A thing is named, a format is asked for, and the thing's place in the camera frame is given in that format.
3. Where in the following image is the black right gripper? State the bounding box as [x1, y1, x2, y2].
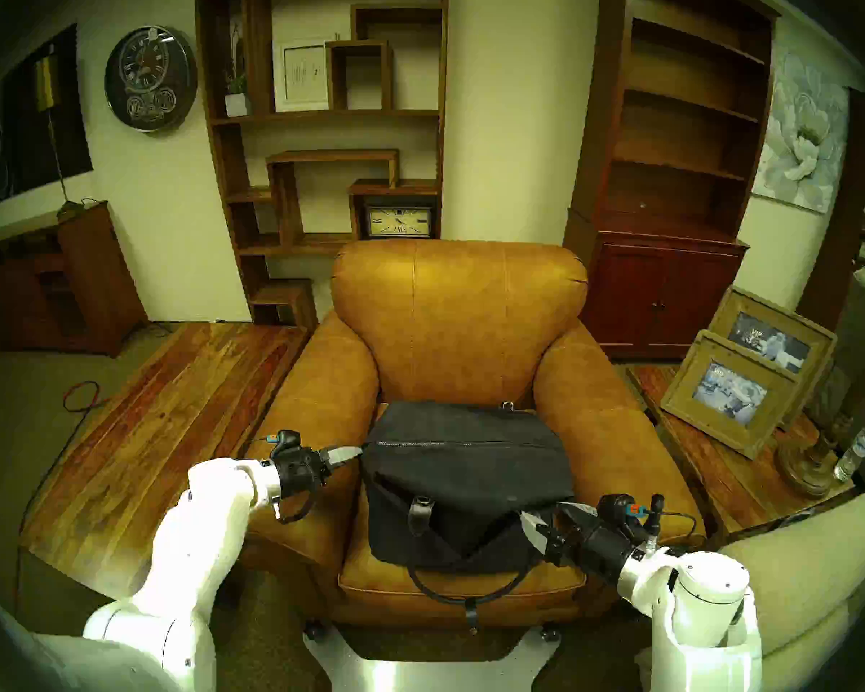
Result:
[521, 502, 640, 585]

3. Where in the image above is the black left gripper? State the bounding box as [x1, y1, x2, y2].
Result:
[272, 445, 364, 500]

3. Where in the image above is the black canvas zipper bag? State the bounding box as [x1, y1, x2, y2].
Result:
[360, 401, 576, 635]

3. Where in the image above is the open wooden shelf unit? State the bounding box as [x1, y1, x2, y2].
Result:
[195, 0, 450, 331]

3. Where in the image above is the rustic wooden side table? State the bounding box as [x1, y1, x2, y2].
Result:
[627, 363, 855, 547]

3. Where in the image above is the rustic wooden coffee table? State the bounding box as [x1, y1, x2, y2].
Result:
[18, 321, 311, 601]

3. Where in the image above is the tan leather armchair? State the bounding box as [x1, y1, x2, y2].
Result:
[241, 238, 707, 644]

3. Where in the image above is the rectangular wooden table clock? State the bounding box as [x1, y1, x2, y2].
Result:
[364, 205, 433, 239]

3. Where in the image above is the dark red bookcase cabinet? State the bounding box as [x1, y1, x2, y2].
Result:
[562, 0, 781, 360]

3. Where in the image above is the turned wooden table lamp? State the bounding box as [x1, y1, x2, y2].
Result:
[777, 121, 865, 498]

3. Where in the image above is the brown wooden sideboard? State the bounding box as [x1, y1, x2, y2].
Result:
[0, 202, 148, 358]

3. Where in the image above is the clear plastic water bottle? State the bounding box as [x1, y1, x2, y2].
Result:
[833, 422, 865, 482]

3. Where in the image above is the grey upholstered chair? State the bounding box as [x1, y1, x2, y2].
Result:
[811, 265, 865, 482]

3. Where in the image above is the small potted plant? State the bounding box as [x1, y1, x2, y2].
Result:
[223, 20, 252, 118]

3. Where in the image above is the white framed certificate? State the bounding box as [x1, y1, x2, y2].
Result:
[272, 38, 330, 113]

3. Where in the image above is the white flower painting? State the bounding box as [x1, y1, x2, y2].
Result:
[752, 45, 850, 214]

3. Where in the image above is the tall gold shade lamp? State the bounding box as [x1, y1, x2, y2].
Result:
[35, 55, 84, 221]

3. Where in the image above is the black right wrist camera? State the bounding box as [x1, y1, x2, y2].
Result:
[597, 494, 665, 536]

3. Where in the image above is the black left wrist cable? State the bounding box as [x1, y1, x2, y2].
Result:
[275, 482, 319, 525]

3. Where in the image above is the small wooden picture frame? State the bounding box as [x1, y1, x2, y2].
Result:
[660, 330, 797, 459]

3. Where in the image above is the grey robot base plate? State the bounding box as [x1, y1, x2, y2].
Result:
[303, 622, 563, 692]

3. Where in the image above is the red floor cable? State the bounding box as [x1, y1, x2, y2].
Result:
[63, 381, 109, 413]

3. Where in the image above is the large wooden picture frame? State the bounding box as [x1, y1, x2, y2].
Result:
[708, 285, 837, 432]

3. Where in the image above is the dark wooden door frame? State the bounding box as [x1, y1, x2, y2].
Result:
[797, 89, 865, 331]

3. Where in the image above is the round black wall clock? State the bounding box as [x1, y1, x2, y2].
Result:
[104, 25, 198, 133]

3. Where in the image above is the black zebra wall picture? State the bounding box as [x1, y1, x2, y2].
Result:
[0, 24, 94, 207]

